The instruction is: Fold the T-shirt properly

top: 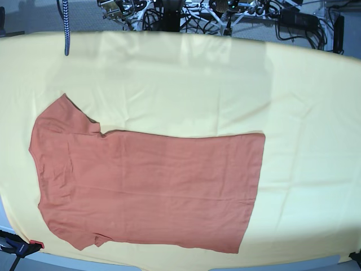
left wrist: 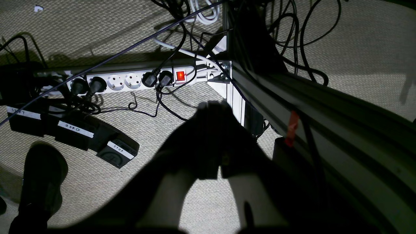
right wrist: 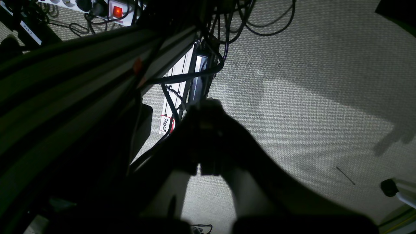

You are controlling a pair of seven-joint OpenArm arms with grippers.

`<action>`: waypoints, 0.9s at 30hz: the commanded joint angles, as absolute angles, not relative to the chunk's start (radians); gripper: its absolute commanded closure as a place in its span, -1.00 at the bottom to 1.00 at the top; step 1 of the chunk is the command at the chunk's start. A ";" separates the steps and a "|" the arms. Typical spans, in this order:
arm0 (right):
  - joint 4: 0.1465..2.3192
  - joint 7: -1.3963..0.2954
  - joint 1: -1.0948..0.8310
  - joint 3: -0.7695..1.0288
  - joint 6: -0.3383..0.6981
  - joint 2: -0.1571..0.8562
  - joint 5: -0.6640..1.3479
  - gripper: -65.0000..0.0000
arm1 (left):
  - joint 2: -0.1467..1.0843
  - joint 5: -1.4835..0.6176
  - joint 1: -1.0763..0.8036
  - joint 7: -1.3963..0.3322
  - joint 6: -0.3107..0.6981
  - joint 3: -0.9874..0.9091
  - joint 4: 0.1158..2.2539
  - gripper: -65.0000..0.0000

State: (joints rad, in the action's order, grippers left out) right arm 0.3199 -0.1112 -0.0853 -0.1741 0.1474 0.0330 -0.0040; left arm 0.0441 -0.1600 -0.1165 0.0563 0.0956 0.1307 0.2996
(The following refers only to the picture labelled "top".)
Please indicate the black power adapter box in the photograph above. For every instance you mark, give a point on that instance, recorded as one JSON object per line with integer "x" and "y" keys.
{"x": 298, "y": 20}

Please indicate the orange T-shirt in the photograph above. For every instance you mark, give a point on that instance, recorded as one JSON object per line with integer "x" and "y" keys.
{"x": 124, "y": 186}

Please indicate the black clamp right corner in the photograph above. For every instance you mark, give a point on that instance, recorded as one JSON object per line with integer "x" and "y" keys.
{"x": 356, "y": 256}

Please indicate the yellow tablecloth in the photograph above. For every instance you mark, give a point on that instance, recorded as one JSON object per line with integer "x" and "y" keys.
{"x": 306, "y": 102}

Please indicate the blue red table clamp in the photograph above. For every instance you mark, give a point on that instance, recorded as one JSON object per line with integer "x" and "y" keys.
{"x": 15, "y": 245}

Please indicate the black stand post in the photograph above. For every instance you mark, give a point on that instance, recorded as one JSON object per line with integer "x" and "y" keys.
{"x": 171, "y": 15}

